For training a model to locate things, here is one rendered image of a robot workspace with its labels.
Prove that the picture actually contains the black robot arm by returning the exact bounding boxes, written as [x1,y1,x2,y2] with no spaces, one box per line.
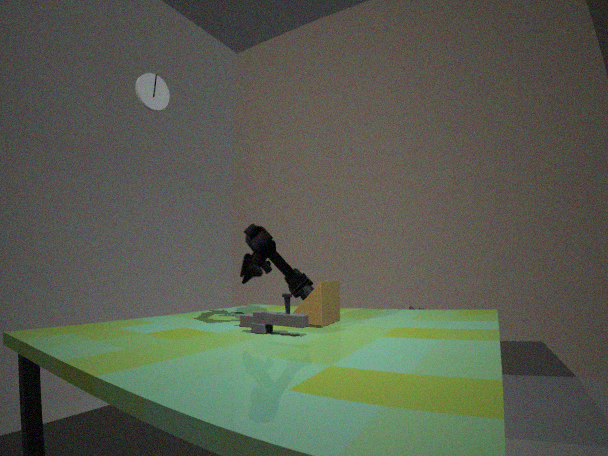
[244,223,313,300]

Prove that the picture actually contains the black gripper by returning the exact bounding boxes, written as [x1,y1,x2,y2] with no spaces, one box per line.
[240,252,267,284]

